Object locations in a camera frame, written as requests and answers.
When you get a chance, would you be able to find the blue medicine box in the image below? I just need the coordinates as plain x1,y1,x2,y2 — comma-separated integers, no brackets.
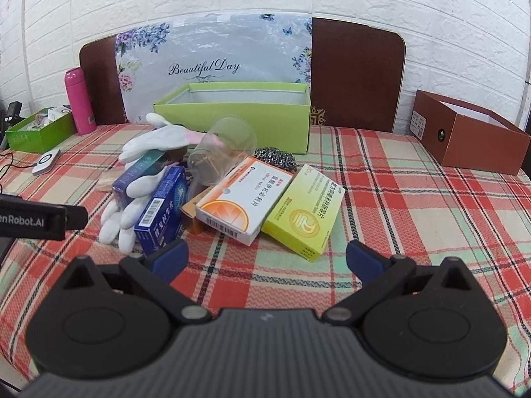
134,166,188,258

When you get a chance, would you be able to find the dark blue teal box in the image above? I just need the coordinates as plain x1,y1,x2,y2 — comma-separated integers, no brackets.
111,149,167,213

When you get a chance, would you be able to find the large lime green box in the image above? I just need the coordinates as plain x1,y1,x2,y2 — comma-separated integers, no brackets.
153,82,312,155

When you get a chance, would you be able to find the small white box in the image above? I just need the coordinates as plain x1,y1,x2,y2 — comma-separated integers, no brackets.
47,106,72,124

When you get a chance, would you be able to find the clear plastic cup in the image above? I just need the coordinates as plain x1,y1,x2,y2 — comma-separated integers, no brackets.
188,117,258,187

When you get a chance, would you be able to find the steel wool scrubber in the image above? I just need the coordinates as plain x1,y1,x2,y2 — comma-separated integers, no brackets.
252,146,298,171

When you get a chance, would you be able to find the white and orange medicine box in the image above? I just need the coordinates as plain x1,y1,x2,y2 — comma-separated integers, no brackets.
195,157,293,246

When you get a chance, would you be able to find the small green open box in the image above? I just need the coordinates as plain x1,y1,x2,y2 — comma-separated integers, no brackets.
6,107,78,154

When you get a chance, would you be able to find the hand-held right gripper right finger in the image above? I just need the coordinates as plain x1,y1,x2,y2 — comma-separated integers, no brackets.
324,239,471,328

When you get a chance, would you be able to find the black device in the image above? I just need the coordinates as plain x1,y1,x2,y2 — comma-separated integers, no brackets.
0,101,22,150

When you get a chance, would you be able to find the white round device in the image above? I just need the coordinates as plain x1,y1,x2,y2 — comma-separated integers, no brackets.
32,148,61,176

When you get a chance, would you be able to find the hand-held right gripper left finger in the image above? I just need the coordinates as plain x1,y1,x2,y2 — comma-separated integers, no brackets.
62,238,212,328

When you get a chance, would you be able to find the brown shoe box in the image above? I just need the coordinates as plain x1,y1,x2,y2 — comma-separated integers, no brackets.
409,89,531,176

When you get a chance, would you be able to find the yellow medicine box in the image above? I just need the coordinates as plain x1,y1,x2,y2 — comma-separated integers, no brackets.
261,163,346,263

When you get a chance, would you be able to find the pink thermos bottle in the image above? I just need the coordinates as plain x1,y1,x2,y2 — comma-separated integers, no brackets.
64,67,97,136

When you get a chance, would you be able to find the floral plastic bag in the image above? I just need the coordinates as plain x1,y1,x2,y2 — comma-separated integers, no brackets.
115,13,313,124

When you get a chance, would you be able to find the white glove with pink cuff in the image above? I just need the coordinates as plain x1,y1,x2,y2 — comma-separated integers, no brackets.
119,113,206,164

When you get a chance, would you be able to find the gold brown box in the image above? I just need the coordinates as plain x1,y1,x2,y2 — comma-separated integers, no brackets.
180,186,217,235

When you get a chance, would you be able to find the plaid tablecloth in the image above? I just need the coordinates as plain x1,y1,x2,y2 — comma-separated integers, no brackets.
0,122,531,384

